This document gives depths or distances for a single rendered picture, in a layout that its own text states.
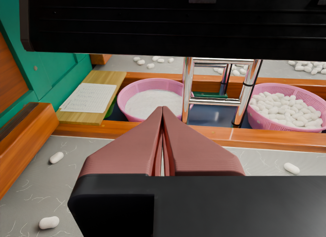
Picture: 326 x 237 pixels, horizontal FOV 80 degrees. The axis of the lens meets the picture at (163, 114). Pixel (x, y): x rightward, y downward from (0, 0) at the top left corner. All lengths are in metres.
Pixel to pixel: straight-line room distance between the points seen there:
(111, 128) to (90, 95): 0.18
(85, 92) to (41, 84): 0.16
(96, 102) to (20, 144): 0.27
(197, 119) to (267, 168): 0.30
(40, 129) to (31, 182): 0.12
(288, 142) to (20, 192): 0.66
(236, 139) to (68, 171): 0.43
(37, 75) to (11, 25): 0.13
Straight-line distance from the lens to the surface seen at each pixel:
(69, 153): 0.58
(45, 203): 0.52
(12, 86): 0.59
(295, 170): 0.57
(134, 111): 0.68
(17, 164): 0.51
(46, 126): 0.56
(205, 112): 0.78
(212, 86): 0.82
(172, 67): 0.96
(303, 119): 0.77
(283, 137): 0.63
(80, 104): 0.68
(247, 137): 0.58
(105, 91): 0.72
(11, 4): 0.60
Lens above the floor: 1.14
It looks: 38 degrees down
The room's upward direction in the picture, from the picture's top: straight up
